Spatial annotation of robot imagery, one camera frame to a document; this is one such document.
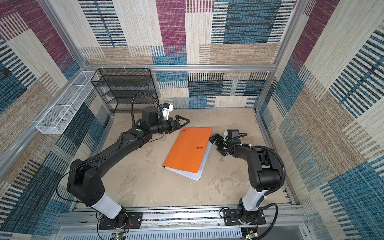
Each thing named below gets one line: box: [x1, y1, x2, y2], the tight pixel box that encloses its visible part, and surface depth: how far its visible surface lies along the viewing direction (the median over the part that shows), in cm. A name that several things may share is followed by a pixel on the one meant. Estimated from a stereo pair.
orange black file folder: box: [162, 128, 213, 174], surface depth 94 cm
